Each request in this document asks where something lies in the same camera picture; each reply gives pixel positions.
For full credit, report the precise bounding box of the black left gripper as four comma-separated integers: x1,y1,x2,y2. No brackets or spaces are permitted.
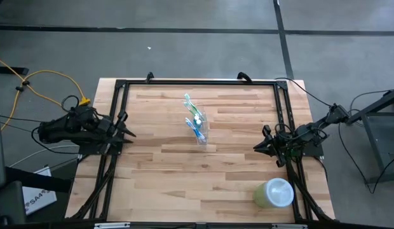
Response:
100,111,137,150

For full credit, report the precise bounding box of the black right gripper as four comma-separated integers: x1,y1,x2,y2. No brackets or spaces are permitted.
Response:
253,125,289,168

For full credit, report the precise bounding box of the green canister white lid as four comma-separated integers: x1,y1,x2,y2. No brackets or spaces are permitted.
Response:
252,177,295,209

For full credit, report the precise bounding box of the clear acrylic holder box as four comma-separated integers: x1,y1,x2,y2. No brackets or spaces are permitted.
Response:
193,109,210,146

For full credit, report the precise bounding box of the black beam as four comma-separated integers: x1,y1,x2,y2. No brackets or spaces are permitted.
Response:
6,167,72,193

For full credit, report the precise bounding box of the white printed box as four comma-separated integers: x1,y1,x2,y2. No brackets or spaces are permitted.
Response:
22,167,58,216

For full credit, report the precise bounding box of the black metal stand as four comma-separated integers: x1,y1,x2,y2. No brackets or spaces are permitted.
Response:
348,88,394,185

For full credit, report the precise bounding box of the black floor strip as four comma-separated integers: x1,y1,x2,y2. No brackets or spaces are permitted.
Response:
0,66,29,76

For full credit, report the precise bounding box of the dark grey cabinet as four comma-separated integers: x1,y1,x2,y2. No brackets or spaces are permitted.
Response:
0,100,26,225

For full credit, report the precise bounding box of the yellow extension cable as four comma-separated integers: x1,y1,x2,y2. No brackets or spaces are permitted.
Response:
0,55,92,131

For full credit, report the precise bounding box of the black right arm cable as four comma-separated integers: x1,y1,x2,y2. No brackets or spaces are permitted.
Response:
270,77,334,111

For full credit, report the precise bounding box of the silver bracket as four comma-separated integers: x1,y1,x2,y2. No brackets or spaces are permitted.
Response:
94,222,131,229
272,223,308,229

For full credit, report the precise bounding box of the black aluminium table frame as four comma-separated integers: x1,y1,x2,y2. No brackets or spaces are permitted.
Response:
65,78,336,223

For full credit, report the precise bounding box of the long black floor cable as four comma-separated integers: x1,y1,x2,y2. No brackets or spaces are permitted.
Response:
337,125,394,194

